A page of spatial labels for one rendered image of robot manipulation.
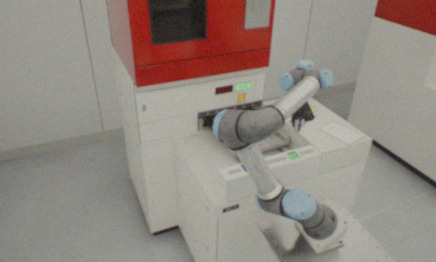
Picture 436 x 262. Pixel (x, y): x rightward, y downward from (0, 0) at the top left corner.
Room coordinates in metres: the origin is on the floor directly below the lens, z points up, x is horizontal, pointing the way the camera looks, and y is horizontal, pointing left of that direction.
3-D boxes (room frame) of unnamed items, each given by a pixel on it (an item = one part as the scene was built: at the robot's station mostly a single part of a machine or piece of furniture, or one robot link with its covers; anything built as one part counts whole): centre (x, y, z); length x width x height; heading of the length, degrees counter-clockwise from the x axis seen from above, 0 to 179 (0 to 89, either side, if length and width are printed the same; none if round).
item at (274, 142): (1.67, -0.24, 0.87); 0.36 x 0.08 x 0.03; 115
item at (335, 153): (1.84, -0.57, 0.89); 0.62 x 0.35 x 0.14; 25
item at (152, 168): (2.19, 0.23, 0.41); 0.82 x 0.71 x 0.82; 115
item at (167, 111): (1.88, 0.09, 1.02); 0.82 x 0.03 x 0.40; 115
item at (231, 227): (1.70, -0.30, 0.41); 0.97 x 0.64 x 0.82; 115
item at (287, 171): (1.40, -0.27, 0.89); 0.55 x 0.09 x 0.14; 115
